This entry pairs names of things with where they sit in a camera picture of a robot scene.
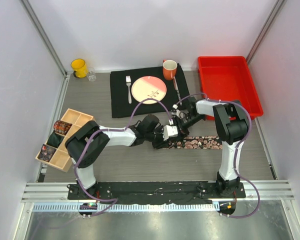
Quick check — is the silver table knife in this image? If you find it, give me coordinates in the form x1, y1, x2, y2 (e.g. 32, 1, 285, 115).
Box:
173, 77, 182, 106

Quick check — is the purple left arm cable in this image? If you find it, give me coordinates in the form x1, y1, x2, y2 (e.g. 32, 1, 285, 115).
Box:
39, 99, 175, 230

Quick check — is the floral rose necktie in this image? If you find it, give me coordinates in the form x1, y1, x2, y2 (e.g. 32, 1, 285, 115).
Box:
164, 135, 223, 150

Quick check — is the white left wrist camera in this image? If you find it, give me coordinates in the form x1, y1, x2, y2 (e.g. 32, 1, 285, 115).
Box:
163, 119, 179, 141

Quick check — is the orange ceramic mug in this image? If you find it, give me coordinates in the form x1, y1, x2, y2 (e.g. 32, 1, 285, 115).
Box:
162, 59, 178, 81

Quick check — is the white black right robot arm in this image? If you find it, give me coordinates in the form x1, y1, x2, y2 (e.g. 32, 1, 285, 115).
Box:
182, 95, 252, 198

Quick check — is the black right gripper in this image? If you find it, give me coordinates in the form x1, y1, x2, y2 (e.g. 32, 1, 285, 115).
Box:
170, 113, 205, 144

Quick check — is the rolled dark multicolour tie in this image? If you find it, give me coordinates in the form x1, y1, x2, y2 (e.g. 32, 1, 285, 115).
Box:
37, 144, 57, 162

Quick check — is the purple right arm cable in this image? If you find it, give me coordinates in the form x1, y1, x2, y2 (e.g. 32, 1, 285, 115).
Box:
176, 92, 261, 220

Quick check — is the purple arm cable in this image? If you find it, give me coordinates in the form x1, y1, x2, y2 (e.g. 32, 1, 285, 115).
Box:
176, 92, 261, 220
39, 99, 175, 230

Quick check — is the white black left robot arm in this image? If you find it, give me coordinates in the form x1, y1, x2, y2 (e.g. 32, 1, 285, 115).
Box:
64, 114, 171, 200

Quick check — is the red plastic bin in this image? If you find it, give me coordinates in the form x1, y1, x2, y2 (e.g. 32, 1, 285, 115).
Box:
197, 56, 264, 120

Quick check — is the yellow enamel mug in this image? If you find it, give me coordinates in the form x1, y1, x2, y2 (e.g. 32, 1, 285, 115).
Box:
71, 58, 88, 78

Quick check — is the clear drinking glass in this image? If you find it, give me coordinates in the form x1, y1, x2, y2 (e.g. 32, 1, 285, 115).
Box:
86, 67, 97, 82

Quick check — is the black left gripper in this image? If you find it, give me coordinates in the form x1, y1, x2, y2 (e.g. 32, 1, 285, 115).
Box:
144, 125, 170, 149

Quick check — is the wooden compartment box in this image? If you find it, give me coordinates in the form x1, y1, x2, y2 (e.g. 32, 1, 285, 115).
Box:
35, 108, 94, 172

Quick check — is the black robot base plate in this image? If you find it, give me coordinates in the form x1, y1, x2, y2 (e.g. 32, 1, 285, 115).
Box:
67, 181, 246, 205

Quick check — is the pink cream ceramic plate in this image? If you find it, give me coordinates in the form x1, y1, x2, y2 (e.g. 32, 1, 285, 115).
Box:
131, 76, 167, 105

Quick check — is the rolled red patterned tie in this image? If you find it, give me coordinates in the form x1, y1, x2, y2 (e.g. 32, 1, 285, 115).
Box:
53, 120, 72, 136

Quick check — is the black cloth placemat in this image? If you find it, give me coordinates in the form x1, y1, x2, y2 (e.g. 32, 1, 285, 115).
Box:
109, 64, 190, 118

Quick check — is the rolled dark green tie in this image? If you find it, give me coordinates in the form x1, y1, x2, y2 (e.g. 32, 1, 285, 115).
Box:
46, 132, 65, 149

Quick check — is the silver fork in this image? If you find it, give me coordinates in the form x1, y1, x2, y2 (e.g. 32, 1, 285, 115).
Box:
125, 75, 132, 104

